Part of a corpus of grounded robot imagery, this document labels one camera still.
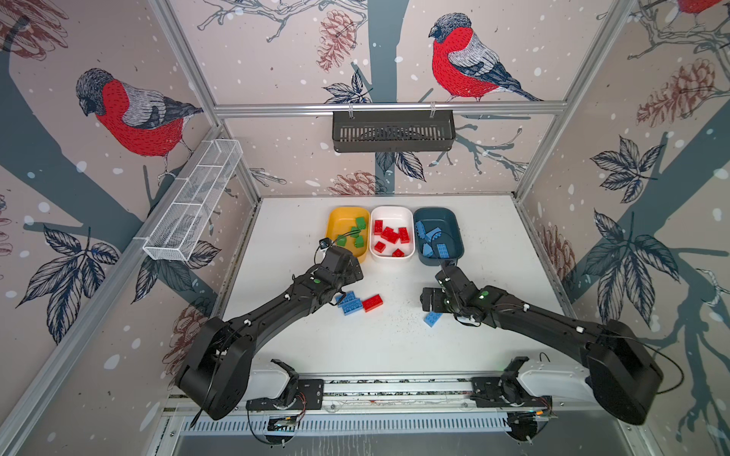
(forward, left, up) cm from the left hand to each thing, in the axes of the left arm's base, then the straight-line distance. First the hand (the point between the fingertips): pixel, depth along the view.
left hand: (348, 268), depth 87 cm
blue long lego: (+12, -34, -8) cm, 36 cm away
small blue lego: (+12, -28, -8) cm, 31 cm away
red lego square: (+20, -20, -9) cm, 30 cm away
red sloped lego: (+14, -10, -9) cm, 20 cm away
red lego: (+20, -15, -9) cm, 26 cm away
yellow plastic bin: (+25, +2, -11) cm, 28 cm away
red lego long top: (+24, -10, -10) cm, 28 cm away
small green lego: (+18, -3, -10) cm, 21 cm away
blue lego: (+21, -26, -7) cm, 34 cm away
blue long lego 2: (-13, -26, -9) cm, 30 cm away
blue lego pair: (-7, 0, -11) cm, 13 cm away
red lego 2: (-7, -7, -10) cm, 14 cm away
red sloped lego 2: (+10, -17, -6) cm, 20 cm away
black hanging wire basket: (+51, -4, +17) cm, 54 cm away
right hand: (-8, -26, -6) cm, 28 cm away
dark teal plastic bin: (+26, -37, -7) cm, 46 cm away
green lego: (+26, -3, -9) cm, 27 cm away
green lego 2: (+23, -1, -12) cm, 26 cm away
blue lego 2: (+19, -31, -9) cm, 38 cm away
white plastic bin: (+28, -16, -8) cm, 33 cm away
